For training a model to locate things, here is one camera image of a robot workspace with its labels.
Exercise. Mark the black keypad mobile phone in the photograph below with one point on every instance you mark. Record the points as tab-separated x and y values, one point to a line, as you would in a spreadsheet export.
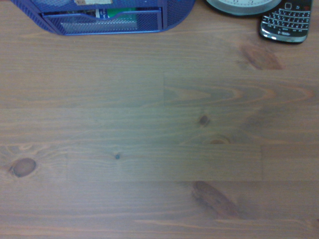
286	23

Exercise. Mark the round white clock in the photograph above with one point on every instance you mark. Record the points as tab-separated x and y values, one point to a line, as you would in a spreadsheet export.
243	7

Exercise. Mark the green white card packet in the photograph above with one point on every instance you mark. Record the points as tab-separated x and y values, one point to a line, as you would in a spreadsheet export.
117	13

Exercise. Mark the blue mesh desk organizer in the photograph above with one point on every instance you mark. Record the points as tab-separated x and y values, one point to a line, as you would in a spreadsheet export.
172	15

